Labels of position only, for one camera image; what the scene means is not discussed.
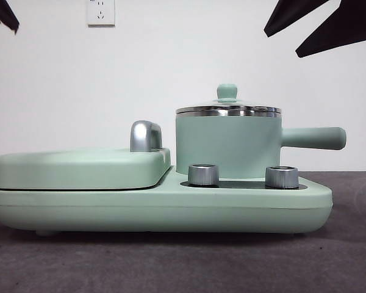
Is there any glass lid with green knob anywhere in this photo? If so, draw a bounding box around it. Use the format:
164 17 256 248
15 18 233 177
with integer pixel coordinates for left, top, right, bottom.
175 84 282 113

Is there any round silver control knob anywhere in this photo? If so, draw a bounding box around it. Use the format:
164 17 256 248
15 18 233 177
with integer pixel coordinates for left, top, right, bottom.
265 165 300 189
187 164 220 186

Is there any green breakfast machine base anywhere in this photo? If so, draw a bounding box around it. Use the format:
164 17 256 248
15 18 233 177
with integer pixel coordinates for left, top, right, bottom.
0 166 334 237

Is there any white wall socket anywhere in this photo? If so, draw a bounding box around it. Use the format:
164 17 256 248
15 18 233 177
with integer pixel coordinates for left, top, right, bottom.
87 0 116 27

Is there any green pot with handle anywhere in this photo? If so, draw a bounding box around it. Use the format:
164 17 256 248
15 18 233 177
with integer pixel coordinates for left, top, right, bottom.
174 109 348 179

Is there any green griddle cover, silver handle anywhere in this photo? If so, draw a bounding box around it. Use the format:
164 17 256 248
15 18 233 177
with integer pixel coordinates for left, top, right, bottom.
0 120 171 190

